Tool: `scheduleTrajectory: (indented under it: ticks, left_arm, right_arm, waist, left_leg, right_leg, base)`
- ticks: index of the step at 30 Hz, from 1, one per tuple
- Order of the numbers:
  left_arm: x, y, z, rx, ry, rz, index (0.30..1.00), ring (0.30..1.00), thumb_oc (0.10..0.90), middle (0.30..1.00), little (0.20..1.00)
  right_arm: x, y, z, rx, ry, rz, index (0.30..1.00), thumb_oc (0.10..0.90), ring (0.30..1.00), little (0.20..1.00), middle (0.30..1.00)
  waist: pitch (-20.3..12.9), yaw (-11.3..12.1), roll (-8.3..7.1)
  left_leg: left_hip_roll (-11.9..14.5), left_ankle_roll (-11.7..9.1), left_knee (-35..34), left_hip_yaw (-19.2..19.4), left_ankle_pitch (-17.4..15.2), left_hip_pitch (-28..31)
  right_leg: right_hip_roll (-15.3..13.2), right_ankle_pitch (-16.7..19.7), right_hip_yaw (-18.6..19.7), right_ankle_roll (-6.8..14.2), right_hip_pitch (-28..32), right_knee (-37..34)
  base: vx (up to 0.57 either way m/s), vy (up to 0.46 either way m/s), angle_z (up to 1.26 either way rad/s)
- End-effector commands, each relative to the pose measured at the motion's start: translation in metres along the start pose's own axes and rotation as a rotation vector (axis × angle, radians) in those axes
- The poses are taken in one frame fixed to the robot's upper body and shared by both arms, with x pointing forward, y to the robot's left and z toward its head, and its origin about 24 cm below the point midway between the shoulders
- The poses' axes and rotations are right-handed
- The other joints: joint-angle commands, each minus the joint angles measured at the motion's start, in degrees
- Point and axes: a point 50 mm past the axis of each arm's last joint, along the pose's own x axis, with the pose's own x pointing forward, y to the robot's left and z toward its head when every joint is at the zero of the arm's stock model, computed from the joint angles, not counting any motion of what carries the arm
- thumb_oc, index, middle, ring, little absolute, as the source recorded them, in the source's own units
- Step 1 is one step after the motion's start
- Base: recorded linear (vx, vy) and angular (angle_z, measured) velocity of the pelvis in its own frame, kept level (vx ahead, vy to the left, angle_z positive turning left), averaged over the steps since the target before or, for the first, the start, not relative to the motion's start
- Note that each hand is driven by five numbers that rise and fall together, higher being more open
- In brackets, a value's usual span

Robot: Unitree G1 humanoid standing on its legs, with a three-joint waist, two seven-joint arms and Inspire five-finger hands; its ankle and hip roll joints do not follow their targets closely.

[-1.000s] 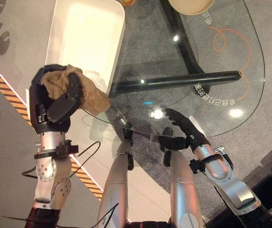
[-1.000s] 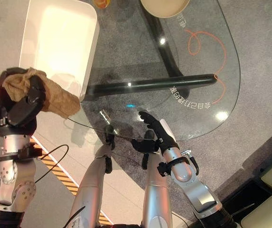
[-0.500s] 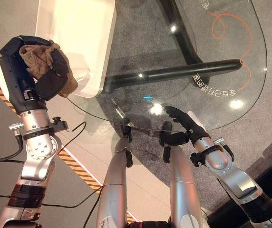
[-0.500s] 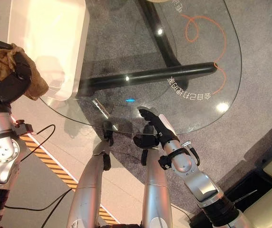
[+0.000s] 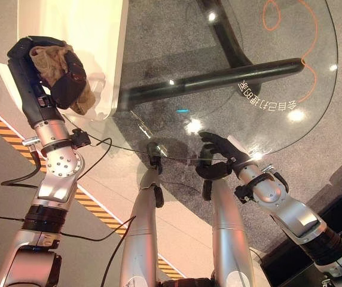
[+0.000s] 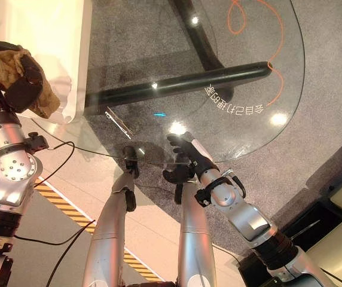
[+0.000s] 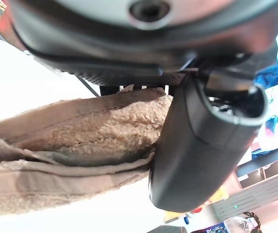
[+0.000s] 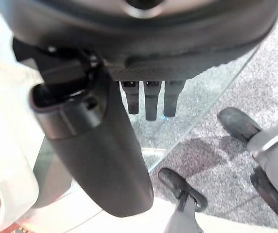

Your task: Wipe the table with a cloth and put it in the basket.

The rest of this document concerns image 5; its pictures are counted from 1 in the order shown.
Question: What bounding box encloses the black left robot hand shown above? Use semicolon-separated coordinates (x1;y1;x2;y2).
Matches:
0;35;68;129

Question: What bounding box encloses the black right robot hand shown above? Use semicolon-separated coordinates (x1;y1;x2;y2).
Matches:
199;131;256;172

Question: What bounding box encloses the brown and dark cloth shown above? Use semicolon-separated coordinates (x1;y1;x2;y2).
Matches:
29;41;97;116

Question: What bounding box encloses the white basket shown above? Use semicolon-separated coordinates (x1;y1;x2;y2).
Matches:
17;0;130;121

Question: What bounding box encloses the dark right robot foot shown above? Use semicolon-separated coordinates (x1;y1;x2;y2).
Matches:
195;162;233;181

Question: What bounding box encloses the dark robot foot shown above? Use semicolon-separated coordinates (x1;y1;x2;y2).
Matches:
145;141;164;175
195;162;233;181

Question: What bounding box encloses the black table base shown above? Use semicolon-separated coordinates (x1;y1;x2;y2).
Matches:
122;0;306;106

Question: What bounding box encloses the dark left robot foot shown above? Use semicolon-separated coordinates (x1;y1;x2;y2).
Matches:
145;141;164;175

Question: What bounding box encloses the silver right robot leg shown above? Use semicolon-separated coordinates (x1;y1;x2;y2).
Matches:
202;176;256;287

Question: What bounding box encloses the silver robot leg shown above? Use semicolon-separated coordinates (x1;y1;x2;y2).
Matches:
119;167;166;287
202;176;256;287

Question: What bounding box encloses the silver left robot leg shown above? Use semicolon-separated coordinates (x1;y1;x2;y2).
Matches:
119;167;166;287

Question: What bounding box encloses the yellow black hazard tape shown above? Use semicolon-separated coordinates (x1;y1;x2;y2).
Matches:
0;103;187;281

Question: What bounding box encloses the orange line on carpet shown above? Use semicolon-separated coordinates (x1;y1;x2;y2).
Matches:
262;0;320;104

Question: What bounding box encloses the dark robot waist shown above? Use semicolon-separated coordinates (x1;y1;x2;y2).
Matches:
158;277;217;287

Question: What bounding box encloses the black low cabinet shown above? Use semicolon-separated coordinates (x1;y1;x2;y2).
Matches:
259;185;342;287

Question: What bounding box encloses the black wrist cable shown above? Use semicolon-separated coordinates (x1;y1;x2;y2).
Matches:
0;137;112;188

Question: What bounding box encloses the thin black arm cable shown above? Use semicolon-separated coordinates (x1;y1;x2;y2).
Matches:
0;214;137;287

